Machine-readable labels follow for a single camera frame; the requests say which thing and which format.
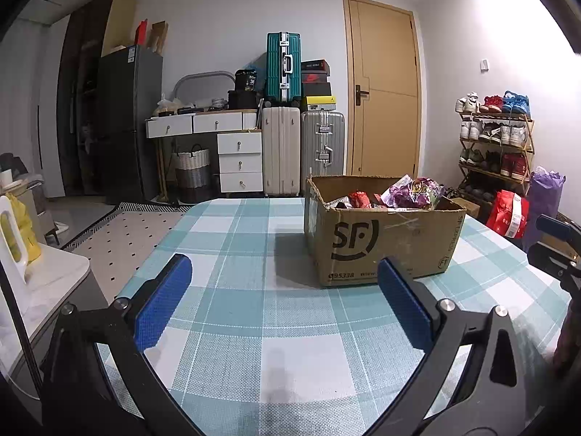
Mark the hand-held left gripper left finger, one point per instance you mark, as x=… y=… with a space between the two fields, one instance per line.
x=163 y=299

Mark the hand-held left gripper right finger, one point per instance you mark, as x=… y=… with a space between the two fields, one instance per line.
x=404 y=299

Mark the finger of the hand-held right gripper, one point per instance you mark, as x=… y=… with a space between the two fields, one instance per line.
x=553 y=228

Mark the brown cardboard box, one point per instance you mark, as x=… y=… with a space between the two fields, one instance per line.
x=386 y=245

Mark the purple grape candy packet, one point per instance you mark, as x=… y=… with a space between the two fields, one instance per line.
x=413 y=193

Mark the dark red snack packet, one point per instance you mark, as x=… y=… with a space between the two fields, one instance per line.
x=361 y=199

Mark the person's right forearm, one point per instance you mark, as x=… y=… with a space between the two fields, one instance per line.
x=567 y=340

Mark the purple bag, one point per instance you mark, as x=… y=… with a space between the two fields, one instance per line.
x=544 y=204

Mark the red white sack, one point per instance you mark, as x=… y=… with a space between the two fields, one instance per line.
x=508 y=213

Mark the dotted rug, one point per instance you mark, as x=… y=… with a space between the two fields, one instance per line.
x=122 y=236

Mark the wooden shoe rack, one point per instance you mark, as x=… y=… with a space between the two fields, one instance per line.
x=526 y=145

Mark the teal checked tablecloth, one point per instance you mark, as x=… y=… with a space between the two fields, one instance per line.
x=254 y=281

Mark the rows of assorted sneakers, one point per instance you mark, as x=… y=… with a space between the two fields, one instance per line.
x=494 y=131

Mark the white side table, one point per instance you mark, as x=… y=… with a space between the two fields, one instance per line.
x=50 y=277

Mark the white grey woven basket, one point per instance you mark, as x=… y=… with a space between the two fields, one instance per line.
x=193 y=168

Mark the yellow bag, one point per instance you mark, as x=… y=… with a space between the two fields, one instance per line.
x=25 y=231

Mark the silver suitcase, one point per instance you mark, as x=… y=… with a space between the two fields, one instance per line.
x=322 y=145

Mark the black fridge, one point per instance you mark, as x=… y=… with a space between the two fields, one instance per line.
x=129 y=127

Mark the white desk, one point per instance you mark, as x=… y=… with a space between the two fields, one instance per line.
x=204 y=122

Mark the cluttered small table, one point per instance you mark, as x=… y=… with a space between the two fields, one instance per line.
x=22 y=181

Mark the beige suitcase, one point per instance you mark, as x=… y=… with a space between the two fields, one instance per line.
x=281 y=152

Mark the tan wooden door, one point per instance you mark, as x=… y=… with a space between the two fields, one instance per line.
x=386 y=86

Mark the black storage box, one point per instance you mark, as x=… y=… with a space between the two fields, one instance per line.
x=243 y=100

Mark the dark wardrobe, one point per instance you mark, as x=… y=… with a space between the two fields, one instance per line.
x=79 y=100

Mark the grey arched mirror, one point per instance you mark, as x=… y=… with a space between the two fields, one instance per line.
x=190 y=79

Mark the plain black shoe box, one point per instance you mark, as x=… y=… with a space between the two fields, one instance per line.
x=317 y=89

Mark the black tub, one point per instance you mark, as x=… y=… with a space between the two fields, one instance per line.
x=245 y=80

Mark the red black shoe box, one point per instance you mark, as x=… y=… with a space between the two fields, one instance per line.
x=315 y=79

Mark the teal suitcase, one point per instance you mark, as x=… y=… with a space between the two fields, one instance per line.
x=283 y=68

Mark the flat brown cardboard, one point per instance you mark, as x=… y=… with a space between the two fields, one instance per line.
x=159 y=36

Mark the red paper bag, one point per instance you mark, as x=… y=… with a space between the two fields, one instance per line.
x=143 y=34

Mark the tan board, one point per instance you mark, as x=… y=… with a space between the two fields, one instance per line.
x=119 y=22

